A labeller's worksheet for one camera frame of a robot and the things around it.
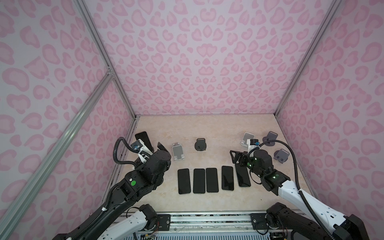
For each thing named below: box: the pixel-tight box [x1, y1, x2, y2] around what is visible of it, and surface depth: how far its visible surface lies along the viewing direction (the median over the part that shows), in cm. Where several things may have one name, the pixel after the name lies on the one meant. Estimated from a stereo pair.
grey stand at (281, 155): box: [273, 148, 290, 164], surface depth 95 cm
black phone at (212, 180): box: [206, 168, 219, 193], surface depth 88 cm
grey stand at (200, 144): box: [194, 138, 207, 151], surface depth 100 cm
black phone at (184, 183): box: [177, 168, 191, 195], surface depth 90 cm
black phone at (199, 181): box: [193, 168, 206, 194], surface depth 88 cm
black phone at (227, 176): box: [221, 166, 234, 191], surface depth 93 cm
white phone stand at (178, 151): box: [172, 142, 185, 162], surface depth 97 cm
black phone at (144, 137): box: [135, 131, 154, 153], surface depth 92 cm
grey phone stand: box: [262, 131, 278, 147], surface depth 100 cm
